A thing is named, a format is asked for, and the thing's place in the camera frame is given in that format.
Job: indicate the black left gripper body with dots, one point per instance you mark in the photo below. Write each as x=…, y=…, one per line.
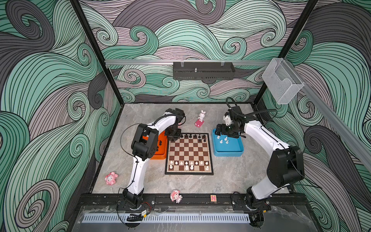
x=173, y=133

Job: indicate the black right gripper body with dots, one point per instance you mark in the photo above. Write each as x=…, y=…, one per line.
x=230, y=130

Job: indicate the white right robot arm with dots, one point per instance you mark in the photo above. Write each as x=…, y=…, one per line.
x=286, y=166

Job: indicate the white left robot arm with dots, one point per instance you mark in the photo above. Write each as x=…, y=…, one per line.
x=144, y=147

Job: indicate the folding chess board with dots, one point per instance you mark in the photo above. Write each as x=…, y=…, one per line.
x=189, y=155

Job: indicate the blue plastic tray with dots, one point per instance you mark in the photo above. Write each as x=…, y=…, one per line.
x=224, y=146

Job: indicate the orange plastic tray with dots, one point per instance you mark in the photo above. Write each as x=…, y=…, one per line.
x=162, y=147

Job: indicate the white bunny phone stand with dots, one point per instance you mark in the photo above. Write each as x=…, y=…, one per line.
x=200, y=121

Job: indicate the pink melody figurine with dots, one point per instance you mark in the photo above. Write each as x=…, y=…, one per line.
x=176, y=196

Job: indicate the clear acrylic holder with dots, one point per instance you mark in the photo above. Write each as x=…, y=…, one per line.
x=282, y=80

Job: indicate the red letter block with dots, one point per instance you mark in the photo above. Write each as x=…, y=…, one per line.
x=213, y=198

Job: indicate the pink kitty figurine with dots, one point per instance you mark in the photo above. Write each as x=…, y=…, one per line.
x=110, y=179

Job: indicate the black wall shelf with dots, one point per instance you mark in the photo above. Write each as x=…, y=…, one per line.
x=204, y=71

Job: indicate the black frame post right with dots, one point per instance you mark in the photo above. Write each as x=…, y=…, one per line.
x=289, y=43

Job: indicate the black frame post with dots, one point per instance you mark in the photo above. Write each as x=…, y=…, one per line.
x=289, y=43
x=91, y=38

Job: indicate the white slotted cable duct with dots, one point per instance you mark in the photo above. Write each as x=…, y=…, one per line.
x=169, y=218

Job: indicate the aluminium rail right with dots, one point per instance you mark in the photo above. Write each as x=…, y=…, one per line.
x=340, y=127

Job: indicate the black frame post left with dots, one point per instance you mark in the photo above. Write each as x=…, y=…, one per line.
x=91, y=38

